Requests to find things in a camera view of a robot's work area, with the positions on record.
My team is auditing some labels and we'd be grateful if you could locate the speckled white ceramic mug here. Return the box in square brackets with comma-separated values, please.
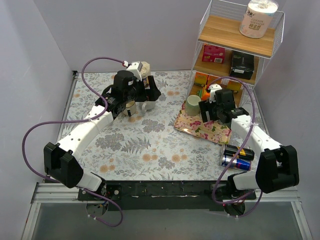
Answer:
[141, 101, 156, 113]

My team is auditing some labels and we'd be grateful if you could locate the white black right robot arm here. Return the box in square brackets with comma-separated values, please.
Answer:
[199, 84, 300, 199]

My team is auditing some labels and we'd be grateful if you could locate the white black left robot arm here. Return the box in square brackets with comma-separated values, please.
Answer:
[43, 70, 161, 200]

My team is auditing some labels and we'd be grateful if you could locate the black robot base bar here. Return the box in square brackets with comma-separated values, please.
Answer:
[77, 179, 251, 211]

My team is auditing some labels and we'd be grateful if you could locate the green ceramic mug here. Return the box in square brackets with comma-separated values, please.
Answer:
[184, 95, 201, 117]

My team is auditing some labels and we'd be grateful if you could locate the beige paper roll with cartoon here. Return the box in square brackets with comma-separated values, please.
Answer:
[140, 61, 151, 79]

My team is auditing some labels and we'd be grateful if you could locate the orange sponge pack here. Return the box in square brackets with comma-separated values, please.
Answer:
[201, 85, 210, 101]

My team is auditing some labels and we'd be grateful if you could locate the floral tray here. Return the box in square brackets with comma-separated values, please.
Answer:
[173, 102, 232, 145]

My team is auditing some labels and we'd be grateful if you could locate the yellow sponge pack right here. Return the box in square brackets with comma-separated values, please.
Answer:
[226, 80, 243, 93]

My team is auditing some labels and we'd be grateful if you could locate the yellow sponge pack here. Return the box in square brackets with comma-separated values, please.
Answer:
[194, 72, 208, 87]
[206, 75, 222, 86]
[226, 80, 243, 93]

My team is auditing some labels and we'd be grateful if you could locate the yellow sponge pack middle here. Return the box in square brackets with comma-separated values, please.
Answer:
[206, 75, 222, 86]

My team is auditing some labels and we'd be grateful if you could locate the yellow sponge pack left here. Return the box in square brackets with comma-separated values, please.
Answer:
[194, 72, 208, 87]

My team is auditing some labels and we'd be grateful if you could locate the black product box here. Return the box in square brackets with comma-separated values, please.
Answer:
[229, 50, 255, 80]

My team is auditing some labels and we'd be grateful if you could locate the black yellow drink can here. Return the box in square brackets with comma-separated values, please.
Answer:
[223, 144, 255, 161]

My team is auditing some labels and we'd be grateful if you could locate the pink sponge box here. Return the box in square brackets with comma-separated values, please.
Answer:
[202, 44, 226, 64]

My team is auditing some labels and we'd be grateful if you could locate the blue silver drink can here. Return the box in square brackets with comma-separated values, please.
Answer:
[219, 154, 251, 172]

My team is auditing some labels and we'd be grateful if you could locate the pink wrapped toilet paper roll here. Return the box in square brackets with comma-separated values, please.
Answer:
[239, 0, 279, 39]

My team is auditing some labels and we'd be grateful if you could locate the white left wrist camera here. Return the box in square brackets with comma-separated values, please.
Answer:
[122, 61, 143, 81]

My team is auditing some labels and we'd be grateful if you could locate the white wire wooden shelf rack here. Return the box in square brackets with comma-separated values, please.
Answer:
[187, 0, 285, 106]

